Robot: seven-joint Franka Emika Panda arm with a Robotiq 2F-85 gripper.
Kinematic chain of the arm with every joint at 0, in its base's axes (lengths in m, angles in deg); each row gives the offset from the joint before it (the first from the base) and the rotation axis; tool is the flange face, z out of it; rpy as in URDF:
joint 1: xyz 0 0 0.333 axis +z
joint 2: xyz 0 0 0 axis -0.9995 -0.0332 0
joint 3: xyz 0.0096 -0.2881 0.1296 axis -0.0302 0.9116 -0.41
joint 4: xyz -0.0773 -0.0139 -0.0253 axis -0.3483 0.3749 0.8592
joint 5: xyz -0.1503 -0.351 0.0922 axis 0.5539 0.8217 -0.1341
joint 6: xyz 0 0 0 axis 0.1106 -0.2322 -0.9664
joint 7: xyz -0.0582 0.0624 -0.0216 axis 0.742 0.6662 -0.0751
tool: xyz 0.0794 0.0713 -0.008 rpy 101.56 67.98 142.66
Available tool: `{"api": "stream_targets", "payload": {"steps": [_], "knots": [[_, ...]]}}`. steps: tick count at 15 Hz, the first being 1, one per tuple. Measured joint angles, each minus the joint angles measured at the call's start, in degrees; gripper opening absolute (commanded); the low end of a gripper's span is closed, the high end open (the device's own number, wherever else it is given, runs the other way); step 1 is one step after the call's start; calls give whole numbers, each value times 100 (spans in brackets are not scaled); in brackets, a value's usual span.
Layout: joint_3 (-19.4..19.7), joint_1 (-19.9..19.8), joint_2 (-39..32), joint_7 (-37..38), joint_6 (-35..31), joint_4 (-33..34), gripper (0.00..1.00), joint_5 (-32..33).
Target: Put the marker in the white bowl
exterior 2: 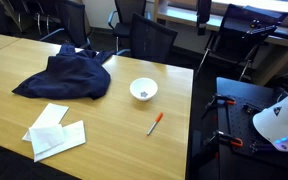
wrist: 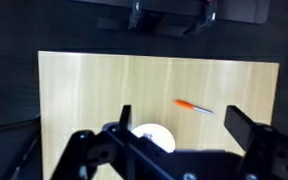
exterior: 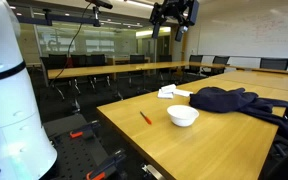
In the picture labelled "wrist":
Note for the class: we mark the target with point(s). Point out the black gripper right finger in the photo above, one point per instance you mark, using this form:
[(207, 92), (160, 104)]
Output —
[(238, 125)]

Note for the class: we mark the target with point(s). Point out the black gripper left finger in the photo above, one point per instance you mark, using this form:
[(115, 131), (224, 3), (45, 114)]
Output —
[(125, 116)]

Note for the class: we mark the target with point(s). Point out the orange and grey marker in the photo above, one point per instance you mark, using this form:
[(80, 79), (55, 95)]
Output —
[(185, 105)]

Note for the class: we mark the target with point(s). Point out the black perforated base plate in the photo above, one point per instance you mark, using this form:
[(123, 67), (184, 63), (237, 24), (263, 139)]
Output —
[(237, 10)]

